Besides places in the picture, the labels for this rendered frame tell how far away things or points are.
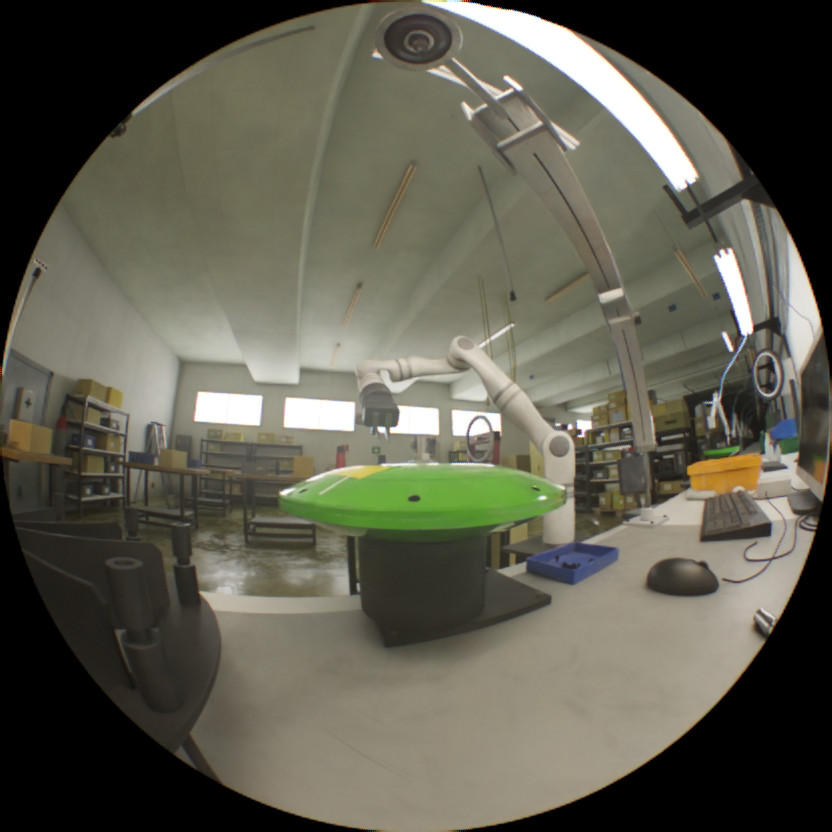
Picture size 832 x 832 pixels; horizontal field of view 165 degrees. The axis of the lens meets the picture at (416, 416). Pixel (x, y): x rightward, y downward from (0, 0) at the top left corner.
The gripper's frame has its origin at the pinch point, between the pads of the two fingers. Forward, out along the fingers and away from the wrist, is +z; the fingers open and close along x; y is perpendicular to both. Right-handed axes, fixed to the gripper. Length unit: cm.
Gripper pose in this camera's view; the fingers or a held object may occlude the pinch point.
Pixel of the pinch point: (385, 443)
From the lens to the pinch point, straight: 55.1
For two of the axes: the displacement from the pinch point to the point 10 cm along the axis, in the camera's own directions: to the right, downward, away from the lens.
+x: 9.6, 0.4, 2.8
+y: 1.6, -9.1, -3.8
